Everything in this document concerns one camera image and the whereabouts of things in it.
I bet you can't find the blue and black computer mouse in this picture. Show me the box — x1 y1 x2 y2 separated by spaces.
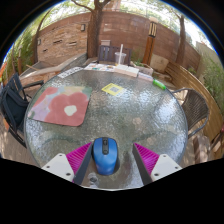
91 136 120 176

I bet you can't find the wooden garden lamp post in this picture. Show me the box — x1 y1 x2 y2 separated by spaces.
141 20 158 66

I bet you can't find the thick forked tree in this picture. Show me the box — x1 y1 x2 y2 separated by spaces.
70 0 111 59

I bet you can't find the slim straight tree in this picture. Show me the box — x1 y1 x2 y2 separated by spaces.
175 13 187 66

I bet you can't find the wooden slat fence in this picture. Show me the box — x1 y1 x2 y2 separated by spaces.
164 61 224 141

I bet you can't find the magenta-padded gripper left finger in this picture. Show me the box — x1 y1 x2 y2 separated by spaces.
41 142 94 186

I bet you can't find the dark wooden slatted chair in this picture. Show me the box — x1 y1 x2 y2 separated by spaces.
97 44 133 66

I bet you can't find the pale square planter box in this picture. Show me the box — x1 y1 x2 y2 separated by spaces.
131 59 155 76

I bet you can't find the raised stone garden bed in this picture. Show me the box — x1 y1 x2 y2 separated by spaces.
19 53 88 84

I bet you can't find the black slatted patio chair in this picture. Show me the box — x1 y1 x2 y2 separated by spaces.
0 73 45 149

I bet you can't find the yellow square card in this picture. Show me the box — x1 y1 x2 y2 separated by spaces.
101 82 125 97

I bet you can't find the black backpack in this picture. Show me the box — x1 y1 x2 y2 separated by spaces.
0 87 29 128

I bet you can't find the beige stone slab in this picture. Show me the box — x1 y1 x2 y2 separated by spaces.
150 53 169 73

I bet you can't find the brown wicker metal chair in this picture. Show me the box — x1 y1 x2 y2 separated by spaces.
171 87 211 139

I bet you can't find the small green tube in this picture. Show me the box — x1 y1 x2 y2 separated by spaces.
152 79 167 91

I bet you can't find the clear plastic cup with straw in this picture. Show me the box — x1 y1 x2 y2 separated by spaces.
114 43 128 66

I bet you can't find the thin white book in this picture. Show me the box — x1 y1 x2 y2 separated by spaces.
137 71 154 82

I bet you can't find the white licence plate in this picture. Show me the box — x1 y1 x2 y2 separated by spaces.
57 66 84 79

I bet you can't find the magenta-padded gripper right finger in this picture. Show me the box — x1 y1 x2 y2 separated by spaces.
132 142 184 186

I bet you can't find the floral pink red mouse pad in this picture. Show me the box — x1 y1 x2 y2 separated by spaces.
27 85 94 128

